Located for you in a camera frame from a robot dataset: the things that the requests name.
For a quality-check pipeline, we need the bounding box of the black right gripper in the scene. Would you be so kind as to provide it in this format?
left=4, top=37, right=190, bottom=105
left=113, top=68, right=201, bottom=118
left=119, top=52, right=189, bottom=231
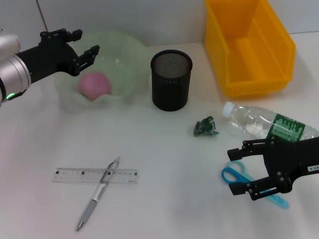
left=227, top=136, right=319, bottom=201

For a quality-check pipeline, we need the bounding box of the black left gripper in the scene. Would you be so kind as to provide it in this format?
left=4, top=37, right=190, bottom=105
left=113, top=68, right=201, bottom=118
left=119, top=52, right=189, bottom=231
left=15, top=28, right=100, bottom=83

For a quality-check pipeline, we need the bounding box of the pink peach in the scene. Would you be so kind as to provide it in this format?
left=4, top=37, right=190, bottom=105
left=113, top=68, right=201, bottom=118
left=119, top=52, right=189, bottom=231
left=78, top=71, right=112, bottom=102

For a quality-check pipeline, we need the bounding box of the clear water bottle green label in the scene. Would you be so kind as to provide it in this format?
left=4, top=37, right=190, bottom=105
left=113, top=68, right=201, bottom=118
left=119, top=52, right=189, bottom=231
left=222, top=101, right=319, bottom=147

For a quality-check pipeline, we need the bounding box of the blue pen in cup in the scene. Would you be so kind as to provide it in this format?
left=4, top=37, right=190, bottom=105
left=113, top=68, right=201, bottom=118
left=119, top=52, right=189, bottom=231
left=221, top=160, right=290, bottom=210

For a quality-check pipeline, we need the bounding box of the green glass fruit plate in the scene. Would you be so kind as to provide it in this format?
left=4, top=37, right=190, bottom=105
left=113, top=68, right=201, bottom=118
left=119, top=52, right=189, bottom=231
left=53, top=30, right=150, bottom=109

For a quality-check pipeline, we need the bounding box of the black mesh pen cup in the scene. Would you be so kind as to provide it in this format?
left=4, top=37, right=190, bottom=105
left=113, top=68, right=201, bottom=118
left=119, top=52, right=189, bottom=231
left=150, top=49, right=194, bottom=112

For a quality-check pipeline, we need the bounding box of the clear plastic ruler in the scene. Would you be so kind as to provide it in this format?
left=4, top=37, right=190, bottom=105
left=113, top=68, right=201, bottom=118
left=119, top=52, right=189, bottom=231
left=51, top=168, right=139, bottom=184

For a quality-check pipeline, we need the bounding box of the grey ballpoint pen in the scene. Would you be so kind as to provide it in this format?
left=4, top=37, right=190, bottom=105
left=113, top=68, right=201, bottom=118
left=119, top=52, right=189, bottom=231
left=76, top=156, right=122, bottom=232

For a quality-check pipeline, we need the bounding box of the yellow plastic bin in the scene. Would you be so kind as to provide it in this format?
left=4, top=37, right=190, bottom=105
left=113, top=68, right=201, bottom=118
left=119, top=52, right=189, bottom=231
left=204, top=0, right=297, bottom=98

